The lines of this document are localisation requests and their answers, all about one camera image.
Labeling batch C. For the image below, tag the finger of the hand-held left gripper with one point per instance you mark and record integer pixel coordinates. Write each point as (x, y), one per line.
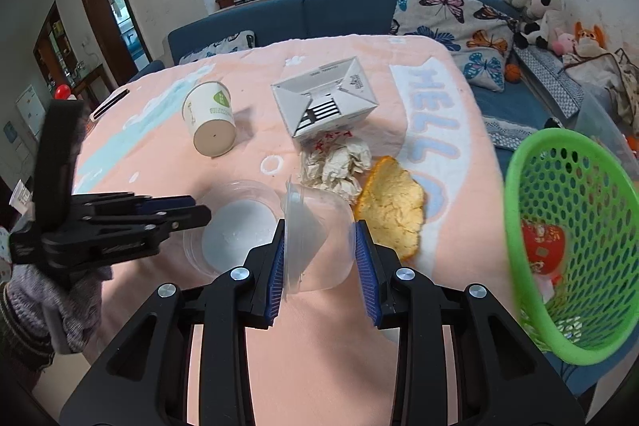
(189, 216)
(169, 204)

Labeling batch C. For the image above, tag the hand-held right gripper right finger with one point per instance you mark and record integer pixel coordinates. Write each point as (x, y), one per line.
(364, 271)

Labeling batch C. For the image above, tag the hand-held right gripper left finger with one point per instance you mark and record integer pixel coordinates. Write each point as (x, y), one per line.
(277, 276)

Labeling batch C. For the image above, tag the clear square plastic container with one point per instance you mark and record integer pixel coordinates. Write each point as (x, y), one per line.
(319, 231)

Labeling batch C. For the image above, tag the green plastic basket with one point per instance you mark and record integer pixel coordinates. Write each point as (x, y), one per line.
(519, 216)

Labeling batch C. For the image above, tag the red packet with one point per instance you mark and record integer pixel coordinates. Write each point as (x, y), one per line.
(544, 246)

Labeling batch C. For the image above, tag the person's left forearm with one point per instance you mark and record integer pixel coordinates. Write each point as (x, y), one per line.
(25, 336)

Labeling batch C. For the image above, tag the person's left hand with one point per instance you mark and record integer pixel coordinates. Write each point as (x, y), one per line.
(75, 316)

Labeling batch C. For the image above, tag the clear round plastic bowl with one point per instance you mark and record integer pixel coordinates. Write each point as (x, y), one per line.
(234, 231)

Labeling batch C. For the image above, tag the white bottle with red cap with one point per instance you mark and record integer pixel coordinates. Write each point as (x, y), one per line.
(62, 92)

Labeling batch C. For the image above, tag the orange peel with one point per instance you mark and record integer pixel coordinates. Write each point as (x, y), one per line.
(394, 206)

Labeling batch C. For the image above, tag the black phone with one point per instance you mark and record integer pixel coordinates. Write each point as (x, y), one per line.
(110, 105)

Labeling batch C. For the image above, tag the white paper cup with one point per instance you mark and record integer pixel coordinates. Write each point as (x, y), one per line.
(209, 116)

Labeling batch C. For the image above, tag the dark wooden cabinet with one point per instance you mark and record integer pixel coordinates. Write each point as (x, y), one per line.
(50, 51)

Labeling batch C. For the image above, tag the crumpled tissue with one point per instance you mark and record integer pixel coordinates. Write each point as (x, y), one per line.
(334, 169)

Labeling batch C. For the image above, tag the brown doorway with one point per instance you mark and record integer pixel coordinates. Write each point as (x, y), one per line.
(92, 7)

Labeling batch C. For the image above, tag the flat patterned pillow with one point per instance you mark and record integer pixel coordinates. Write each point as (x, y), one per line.
(219, 46)

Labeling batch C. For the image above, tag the white carton box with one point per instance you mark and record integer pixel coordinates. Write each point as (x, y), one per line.
(324, 101)

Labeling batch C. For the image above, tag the small butterfly pillow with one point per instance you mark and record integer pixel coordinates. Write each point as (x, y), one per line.
(484, 69)

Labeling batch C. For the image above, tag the small orange ball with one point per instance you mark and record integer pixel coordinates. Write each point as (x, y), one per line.
(513, 73)

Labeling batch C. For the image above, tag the blue sofa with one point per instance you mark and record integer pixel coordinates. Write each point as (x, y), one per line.
(339, 14)

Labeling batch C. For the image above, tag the grey striped cushion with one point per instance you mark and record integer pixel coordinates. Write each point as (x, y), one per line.
(549, 79)

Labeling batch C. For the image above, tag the large butterfly pillow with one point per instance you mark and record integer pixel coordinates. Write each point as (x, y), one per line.
(439, 14)

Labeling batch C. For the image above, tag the clear storage bin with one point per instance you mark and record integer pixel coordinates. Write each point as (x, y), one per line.
(599, 126)

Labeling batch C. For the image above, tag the pink plush toy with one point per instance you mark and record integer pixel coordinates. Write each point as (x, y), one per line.
(563, 44)

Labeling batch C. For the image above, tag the large cow plush toy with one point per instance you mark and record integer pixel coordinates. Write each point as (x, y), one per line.
(541, 17)

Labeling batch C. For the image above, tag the beige cloth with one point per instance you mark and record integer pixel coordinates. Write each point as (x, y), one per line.
(614, 81)

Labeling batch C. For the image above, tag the orange fox plush toy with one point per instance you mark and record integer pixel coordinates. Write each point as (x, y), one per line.
(589, 37)

